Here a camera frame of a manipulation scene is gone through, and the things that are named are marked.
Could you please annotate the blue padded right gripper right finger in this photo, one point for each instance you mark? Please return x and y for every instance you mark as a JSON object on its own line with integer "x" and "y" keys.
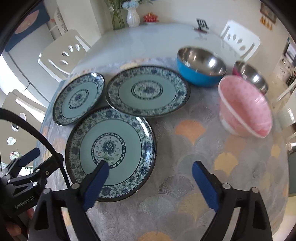
{"x": 222, "y": 198}

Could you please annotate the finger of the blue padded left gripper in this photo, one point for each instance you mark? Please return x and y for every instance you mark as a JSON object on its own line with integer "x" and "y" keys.
{"x": 29, "y": 157}

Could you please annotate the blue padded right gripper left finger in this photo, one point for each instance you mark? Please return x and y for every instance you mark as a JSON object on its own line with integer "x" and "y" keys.
{"x": 81, "y": 197}

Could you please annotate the large blue floral plate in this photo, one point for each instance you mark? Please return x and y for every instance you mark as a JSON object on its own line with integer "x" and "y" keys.
{"x": 125, "y": 142}

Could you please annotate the small blue floral plate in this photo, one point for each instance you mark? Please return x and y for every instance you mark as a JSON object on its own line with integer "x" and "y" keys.
{"x": 77, "y": 98}

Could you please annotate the pink patterned ceramic bowl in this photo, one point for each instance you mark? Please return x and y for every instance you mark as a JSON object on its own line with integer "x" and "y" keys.
{"x": 244, "y": 111}

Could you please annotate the oval blue floral plate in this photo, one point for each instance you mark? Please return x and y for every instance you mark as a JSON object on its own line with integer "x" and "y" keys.
{"x": 148, "y": 91}

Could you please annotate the pink steel bowl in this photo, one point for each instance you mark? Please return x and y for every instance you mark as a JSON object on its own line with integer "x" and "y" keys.
{"x": 251, "y": 74}

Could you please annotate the blue steel bowl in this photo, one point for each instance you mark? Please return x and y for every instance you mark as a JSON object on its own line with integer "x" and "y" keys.
{"x": 200, "y": 67}

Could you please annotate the operator hand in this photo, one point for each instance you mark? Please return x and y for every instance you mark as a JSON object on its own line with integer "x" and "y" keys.
{"x": 13, "y": 229}

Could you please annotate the white chair near left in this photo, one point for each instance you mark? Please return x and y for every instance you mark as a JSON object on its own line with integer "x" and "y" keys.
{"x": 19, "y": 111}

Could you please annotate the white chair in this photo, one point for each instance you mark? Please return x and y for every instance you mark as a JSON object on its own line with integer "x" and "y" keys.
{"x": 19, "y": 111}
{"x": 243, "y": 41}
{"x": 62, "y": 55}

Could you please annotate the ginkgo pattern table mat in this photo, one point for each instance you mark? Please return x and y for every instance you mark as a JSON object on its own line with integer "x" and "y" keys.
{"x": 170, "y": 206}

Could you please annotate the white refrigerator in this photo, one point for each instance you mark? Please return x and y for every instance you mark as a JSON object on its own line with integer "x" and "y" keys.
{"x": 22, "y": 59}

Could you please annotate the white chair far left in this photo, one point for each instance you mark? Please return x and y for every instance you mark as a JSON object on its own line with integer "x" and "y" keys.
{"x": 62, "y": 55}

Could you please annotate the blue fridge cover cloth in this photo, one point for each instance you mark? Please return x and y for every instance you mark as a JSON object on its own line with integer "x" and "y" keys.
{"x": 36, "y": 18}

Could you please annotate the white chair far right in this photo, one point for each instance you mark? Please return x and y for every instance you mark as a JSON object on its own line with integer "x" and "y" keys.
{"x": 243, "y": 41}

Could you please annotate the glass vase with green stems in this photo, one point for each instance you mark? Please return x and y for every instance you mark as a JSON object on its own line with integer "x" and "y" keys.
{"x": 114, "y": 7}

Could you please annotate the black phone stand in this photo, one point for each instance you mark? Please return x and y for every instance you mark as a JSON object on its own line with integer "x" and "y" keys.
{"x": 202, "y": 26}

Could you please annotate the white ribbed vase with flowers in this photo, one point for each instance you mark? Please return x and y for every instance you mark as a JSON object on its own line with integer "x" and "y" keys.
{"x": 132, "y": 19}

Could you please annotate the yellow hanging tassels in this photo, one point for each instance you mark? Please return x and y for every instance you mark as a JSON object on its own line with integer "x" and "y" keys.
{"x": 266, "y": 22}

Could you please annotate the red lidded tea cup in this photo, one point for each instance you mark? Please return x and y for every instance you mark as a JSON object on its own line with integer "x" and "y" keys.
{"x": 150, "y": 18}

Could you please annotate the framed wall picture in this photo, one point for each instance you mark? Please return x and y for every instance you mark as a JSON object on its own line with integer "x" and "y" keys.
{"x": 268, "y": 13}

